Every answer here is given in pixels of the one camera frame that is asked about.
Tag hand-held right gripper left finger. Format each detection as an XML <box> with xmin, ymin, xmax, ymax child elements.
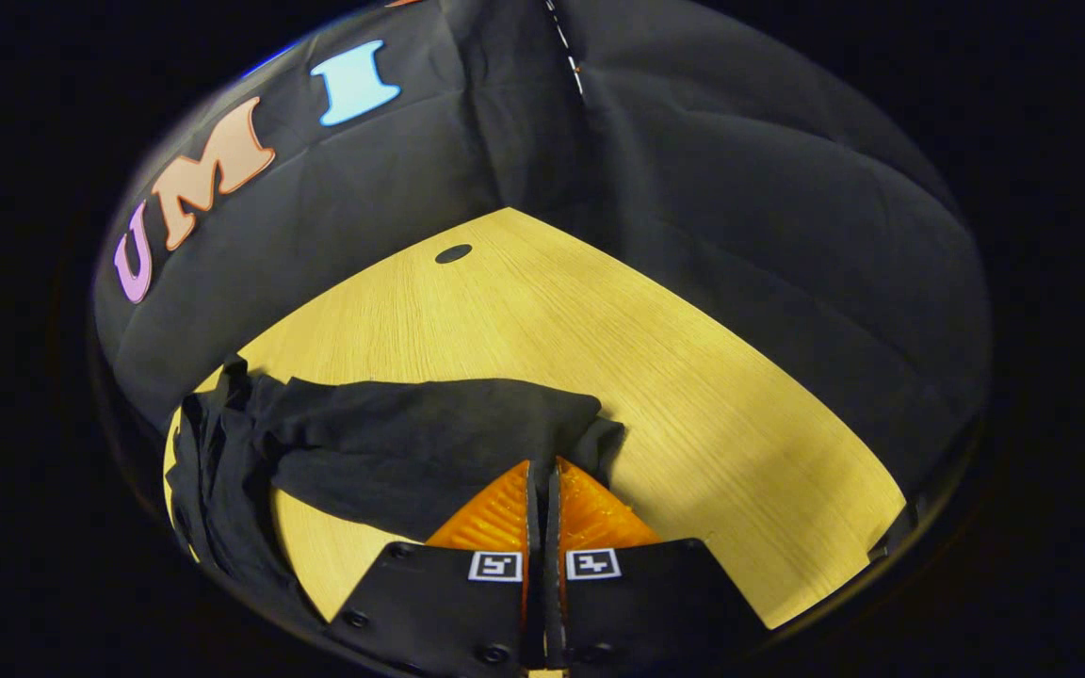
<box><xmin>328</xmin><ymin>459</ymin><xmax>545</xmax><ymax>671</ymax></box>

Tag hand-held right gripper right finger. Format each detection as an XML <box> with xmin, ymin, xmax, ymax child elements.
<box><xmin>545</xmin><ymin>457</ymin><xmax>771</xmax><ymax>671</ymax></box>

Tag black button-up jacket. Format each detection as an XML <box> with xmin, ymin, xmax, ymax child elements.
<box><xmin>166</xmin><ymin>356</ymin><xmax>626</xmax><ymax>604</ymax></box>

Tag dark table edge bracket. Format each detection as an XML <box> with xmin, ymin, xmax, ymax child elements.
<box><xmin>867</xmin><ymin>497</ymin><xmax>927</xmax><ymax>563</ymax></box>

